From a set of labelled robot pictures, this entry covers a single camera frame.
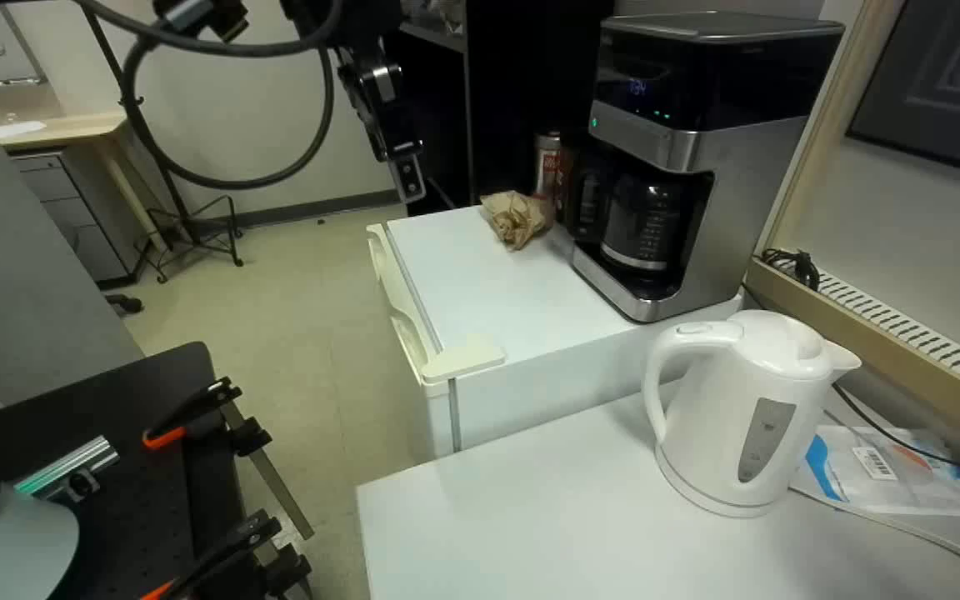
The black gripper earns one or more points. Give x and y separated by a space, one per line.
373 83

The brown coffee can black lid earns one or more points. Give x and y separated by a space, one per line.
550 168

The black and silver coffee maker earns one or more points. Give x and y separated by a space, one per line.
702 134

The tall black cabinet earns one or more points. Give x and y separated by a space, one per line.
500 89

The white mini fridge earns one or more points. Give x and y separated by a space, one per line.
500 321

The black tripod stand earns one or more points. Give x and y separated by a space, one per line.
183 218

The grey drawer cabinet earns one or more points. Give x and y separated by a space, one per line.
81 212

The wooden desk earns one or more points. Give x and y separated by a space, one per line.
59 129

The white electric kettle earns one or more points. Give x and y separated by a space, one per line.
725 388

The grey partition panel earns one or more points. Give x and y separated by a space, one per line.
15 245

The black perforated workbench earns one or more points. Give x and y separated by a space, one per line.
135 488

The white vent grille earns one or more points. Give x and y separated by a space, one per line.
915 328

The black framed monitor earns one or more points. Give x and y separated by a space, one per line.
934 77

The clear plastic bag with papers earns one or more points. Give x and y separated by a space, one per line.
891 471

